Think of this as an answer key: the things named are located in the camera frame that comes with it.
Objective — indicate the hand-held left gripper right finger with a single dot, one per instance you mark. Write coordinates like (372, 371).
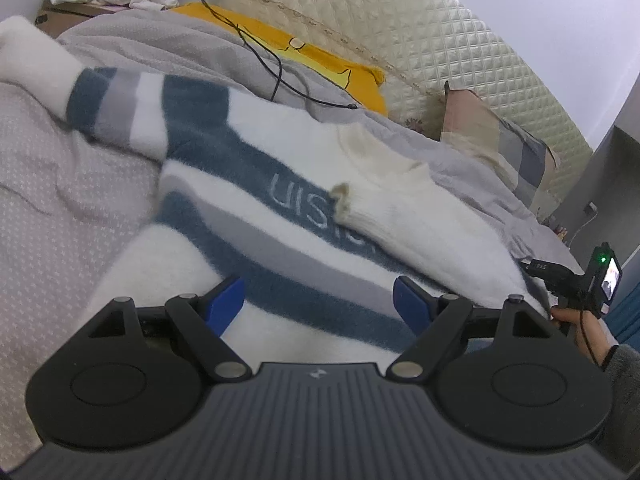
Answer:
(410, 302)

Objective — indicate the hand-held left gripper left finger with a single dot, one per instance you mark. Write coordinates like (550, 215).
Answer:
(226, 305)

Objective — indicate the white blue striped fluffy sweater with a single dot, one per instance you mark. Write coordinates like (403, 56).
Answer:
(280, 240)

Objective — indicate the person's right forearm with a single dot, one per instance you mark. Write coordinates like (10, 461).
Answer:
(625, 400)

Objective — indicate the person's right hand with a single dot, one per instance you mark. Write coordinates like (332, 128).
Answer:
(582, 332)

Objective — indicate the dark blue cloth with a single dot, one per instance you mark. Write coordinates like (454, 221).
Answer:
(627, 315)

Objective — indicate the grey cabinet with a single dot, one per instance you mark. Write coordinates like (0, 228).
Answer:
(615, 185)

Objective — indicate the plaid pillow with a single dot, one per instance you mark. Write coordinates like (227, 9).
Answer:
(500, 135)

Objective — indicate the light dotted bed sheet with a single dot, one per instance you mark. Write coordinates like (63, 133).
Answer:
(65, 220)

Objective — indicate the cream quilted headboard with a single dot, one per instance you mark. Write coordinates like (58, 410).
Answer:
(425, 50)

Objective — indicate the yellow pillow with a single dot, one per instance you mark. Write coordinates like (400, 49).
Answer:
(310, 55)

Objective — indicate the cardboard box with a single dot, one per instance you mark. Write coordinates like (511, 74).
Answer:
(75, 10)

